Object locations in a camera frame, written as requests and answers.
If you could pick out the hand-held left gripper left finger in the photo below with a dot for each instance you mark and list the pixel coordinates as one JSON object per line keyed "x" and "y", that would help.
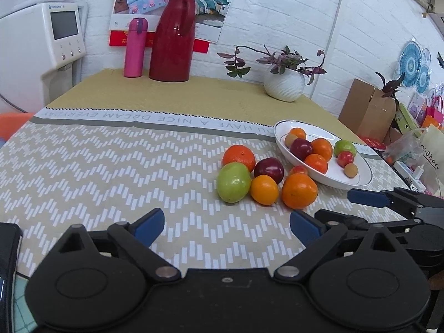
{"x": 149, "y": 227}

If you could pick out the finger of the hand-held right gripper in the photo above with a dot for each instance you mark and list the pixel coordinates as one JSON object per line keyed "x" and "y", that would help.
{"x": 367, "y": 197}
{"x": 367, "y": 224}

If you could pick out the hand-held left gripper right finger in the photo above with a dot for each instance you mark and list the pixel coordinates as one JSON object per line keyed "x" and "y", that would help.
{"x": 305, "y": 227}

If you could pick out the white plate with dark rim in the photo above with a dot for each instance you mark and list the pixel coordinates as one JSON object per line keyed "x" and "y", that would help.
{"x": 360, "y": 177}

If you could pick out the brown kiwi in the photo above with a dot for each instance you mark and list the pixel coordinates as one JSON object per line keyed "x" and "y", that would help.
{"x": 351, "y": 170}
{"x": 290, "y": 140}

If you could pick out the bright red apple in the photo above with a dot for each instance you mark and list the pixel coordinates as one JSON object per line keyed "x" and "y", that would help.
{"x": 345, "y": 159}

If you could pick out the green apple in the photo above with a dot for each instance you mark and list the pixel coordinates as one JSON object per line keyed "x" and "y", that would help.
{"x": 345, "y": 146}
{"x": 233, "y": 182}

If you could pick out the orange tangerine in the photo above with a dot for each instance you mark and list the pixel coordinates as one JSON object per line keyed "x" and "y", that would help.
{"x": 238, "y": 158}
{"x": 315, "y": 164}

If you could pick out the dark red apple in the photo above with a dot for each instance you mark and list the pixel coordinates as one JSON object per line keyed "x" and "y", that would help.
{"x": 300, "y": 148}

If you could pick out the small orange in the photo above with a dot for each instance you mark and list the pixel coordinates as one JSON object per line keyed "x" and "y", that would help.
{"x": 264, "y": 190}
{"x": 297, "y": 133}

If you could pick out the large orange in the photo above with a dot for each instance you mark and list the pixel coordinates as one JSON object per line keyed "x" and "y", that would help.
{"x": 299, "y": 190}

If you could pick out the white power strip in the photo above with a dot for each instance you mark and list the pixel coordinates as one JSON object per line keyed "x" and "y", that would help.
{"x": 409, "y": 177}

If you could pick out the flat red box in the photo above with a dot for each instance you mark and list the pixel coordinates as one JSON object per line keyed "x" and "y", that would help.
{"x": 373, "y": 143}

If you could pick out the small red fruit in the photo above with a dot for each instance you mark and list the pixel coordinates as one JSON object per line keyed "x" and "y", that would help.
{"x": 298, "y": 170}

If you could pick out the clear plastic bag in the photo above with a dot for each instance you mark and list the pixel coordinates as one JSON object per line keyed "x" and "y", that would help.
{"x": 404, "y": 147}

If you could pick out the dark red plum back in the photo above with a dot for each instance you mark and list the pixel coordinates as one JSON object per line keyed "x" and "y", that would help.
{"x": 269, "y": 170}

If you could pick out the white paper bag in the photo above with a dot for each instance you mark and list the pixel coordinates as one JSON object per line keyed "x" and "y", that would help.
{"x": 432, "y": 159}

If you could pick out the zigzag printed tablecloth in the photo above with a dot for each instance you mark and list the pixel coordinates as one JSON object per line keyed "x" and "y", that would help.
{"x": 104, "y": 166}

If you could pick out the cardboard box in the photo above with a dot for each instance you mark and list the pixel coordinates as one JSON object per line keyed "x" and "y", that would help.
{"x": 364, "y": 111}

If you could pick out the green box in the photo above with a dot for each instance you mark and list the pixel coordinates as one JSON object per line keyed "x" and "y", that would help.
{"x": 406, "y": 118}

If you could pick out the dark purple leafy plant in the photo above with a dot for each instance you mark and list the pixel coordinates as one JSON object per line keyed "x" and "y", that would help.
{"x": 390, "y": 86}

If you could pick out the potted plant in white vase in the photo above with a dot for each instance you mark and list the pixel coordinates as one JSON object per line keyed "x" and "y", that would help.
{"x": 284, "y": 85}

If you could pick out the black smartphone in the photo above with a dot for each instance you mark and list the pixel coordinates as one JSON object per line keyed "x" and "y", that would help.
{"x": 8, "y": 267}

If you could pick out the orange plastic basin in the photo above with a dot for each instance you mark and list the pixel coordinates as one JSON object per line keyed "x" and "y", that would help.
{"x": 12, "y": 125}

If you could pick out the pink water bottle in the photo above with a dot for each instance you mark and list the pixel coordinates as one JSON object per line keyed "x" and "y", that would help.
{"x": 134, "y": 50}

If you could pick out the red thermos jug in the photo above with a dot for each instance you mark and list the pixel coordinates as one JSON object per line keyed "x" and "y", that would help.
{"x": 171, "y": 45}

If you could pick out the white water dispenser with screen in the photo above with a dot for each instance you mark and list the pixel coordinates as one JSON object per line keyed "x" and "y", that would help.
{"x": 38, "y": 52}

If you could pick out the blue round wall decoration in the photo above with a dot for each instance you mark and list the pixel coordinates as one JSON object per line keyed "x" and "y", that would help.
{"x": 411, "y": 64}

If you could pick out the white wall pipe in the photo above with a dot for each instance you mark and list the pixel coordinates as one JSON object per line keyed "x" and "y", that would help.
{"x": 333, "y": 24}

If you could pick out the bedding wall poster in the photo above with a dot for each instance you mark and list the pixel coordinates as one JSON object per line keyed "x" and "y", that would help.
{"x": 211, "y": 14}

